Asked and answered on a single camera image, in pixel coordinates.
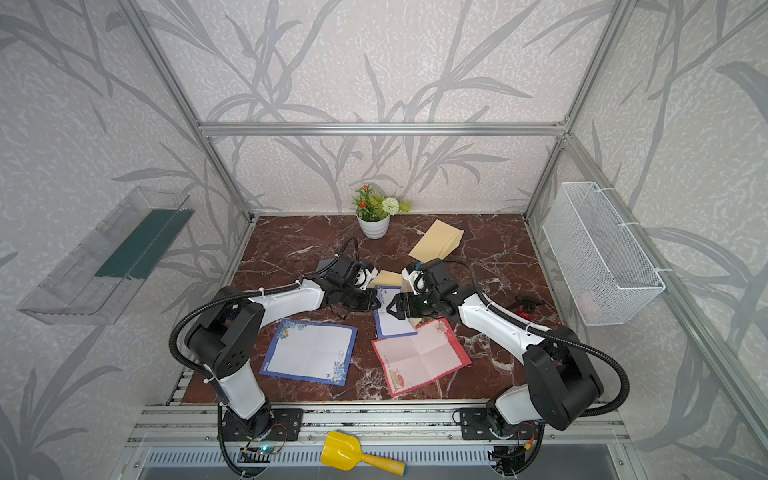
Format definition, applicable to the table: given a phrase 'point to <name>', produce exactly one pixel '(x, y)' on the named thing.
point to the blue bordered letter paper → (387, 324)
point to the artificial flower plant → (370, 206)
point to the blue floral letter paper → (311, 352)
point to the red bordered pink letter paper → (409, 362)
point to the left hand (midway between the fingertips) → (382, 305)
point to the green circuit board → (267, 449)
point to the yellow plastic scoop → (344, 451)
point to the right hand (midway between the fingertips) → (396, 307)
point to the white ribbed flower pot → (375, 229)
